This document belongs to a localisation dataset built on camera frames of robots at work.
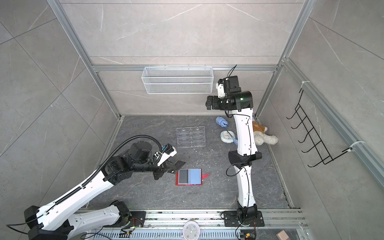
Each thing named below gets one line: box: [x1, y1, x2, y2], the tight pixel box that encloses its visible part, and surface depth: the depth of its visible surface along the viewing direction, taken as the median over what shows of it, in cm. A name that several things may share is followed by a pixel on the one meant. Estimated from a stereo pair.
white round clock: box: [182, 220, 201, 240], surface depth 70 cm
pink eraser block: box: [276, 230, 291, 240], surface depth 69 cm
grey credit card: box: [178, 169, 189, 185], surface depth 87 cm
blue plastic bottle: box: [215, 116, 229, 128], surface depth 110 cm
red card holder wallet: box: [176, 168, 210, 186], surface depth 88 cm
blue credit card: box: [188, 168, 202, 185], surface depth 89 cm
